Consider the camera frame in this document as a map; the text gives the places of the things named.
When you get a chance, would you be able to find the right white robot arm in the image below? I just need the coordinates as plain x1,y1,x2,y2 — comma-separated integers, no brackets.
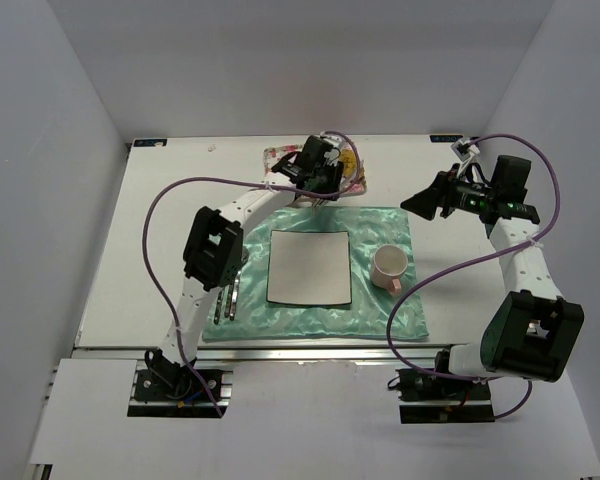
400,155,584,382

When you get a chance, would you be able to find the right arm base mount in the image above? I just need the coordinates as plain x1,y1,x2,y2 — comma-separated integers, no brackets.
387,345,495,424

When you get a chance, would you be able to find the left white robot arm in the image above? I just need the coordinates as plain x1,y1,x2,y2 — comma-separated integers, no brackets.
160,132,345,365

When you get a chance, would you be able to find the blue label sticker left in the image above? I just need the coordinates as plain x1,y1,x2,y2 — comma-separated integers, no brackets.
133,139,167,148

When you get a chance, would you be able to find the small bread slice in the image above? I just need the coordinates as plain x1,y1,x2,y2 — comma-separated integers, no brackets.
339,149,357,176

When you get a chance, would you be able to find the aluminium table rail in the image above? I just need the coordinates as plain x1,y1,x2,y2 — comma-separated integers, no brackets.
72,342,461,365

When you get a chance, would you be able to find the white square plate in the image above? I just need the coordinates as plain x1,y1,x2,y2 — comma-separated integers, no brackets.
266,230,352,307

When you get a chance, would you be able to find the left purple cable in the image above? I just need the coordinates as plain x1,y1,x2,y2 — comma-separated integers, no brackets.
142,130,366,419

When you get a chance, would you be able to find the blue label sticker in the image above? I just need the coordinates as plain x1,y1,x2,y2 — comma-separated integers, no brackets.
133,139,167,148
429,134,463,144

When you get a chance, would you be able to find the floral serving tray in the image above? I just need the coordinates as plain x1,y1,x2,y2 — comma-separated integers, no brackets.
263,143,367,196

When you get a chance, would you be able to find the pink mug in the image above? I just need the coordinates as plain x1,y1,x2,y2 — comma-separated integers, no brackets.
370,245,409,296

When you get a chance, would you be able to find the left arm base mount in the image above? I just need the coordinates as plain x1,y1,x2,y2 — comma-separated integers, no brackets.
127,349,229,419

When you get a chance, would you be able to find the blue label sticker right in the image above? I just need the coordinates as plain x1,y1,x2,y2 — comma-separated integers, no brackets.
429,134,463,144

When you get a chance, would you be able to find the green satin placemat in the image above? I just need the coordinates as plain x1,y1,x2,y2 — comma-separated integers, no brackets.
202,207,428,343

